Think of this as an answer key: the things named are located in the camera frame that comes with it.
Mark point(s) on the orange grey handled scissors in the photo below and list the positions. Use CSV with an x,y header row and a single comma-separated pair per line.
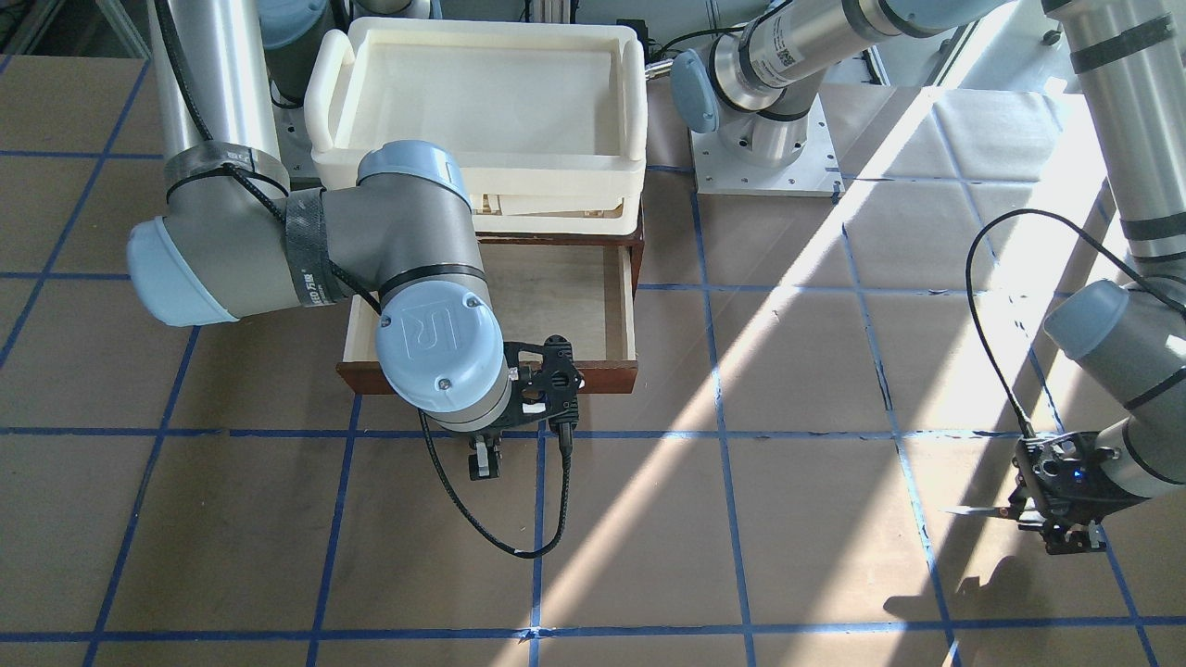
x,y
1008,513

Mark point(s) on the dark wooden drawer cabinet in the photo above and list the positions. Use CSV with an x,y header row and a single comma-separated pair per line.
x,y
491,239

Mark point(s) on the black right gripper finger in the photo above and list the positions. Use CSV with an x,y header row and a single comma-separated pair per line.
x,y
485,458

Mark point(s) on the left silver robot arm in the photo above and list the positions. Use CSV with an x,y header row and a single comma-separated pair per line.
x,y
1127,337

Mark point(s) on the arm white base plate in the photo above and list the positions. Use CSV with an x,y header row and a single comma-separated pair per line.
x,y
753,155

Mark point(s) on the cream plastic bin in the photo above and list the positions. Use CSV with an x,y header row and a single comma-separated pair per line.
x,y
547,121

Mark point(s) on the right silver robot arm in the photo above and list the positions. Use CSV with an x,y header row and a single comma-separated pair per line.
x,y
238,241

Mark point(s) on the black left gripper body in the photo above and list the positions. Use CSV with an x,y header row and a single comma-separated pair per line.
x,y
1091,484

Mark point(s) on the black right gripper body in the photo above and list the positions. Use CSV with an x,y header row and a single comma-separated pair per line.
x,y
483,456

